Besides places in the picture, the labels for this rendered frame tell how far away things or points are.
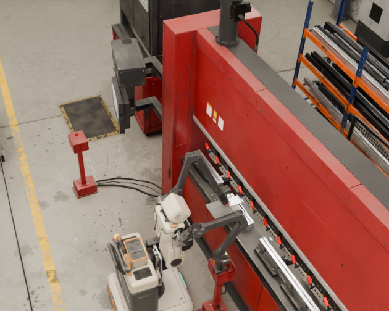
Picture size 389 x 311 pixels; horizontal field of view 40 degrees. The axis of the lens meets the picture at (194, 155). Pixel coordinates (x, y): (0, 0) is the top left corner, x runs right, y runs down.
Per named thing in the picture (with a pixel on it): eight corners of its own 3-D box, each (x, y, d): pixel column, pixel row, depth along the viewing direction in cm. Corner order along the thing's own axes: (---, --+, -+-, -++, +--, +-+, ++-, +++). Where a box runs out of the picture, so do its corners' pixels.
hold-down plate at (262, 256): (254, 250, 461) (254, 248, 459) (259, 248, 463) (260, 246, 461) (273, 277, 442) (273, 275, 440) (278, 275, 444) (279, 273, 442)
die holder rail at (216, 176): (194, 157, 544) (194, 150, 538) (199, 156, 546) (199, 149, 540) (217, 190, 512) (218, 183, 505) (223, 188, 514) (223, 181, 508)
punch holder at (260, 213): (252, 213, 452) (255, 200, 441) (261, 210, 455) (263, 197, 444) (262, 226, 443) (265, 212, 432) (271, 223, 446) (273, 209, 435)
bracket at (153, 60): (131, 66, 525) (131, 60, 520) (154, 61, 534) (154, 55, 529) (147, 88, 499) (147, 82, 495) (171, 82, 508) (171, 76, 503)
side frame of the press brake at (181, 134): (161, 203, 614) (162, 20, 459) (226, 181, 645) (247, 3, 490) (170, 218, 598) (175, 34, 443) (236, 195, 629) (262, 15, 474)
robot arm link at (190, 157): (185, 148, 443) (188, 153, 434) (200, 150, 447) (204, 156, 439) (170, 192, 462) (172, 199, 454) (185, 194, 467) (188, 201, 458)
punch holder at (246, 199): (241, 197, 465) (242, 184, 454) (249, 194, 468) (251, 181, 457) (249, 209, 456) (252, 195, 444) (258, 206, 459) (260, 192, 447)
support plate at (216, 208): (205, 205, 481) (205, 204, 481) (230, 196, 491) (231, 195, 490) (214, 219, 470) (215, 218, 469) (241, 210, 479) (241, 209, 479)
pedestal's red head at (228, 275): (207, 266, 473) (209, 254, 461) (224, 261, 477) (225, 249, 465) (216, 285, 459) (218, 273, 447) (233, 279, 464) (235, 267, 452)
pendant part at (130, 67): (115, 111, 557) (110, 39, 499) (138, 109, 562) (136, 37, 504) (122, 144, 521) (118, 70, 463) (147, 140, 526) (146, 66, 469)
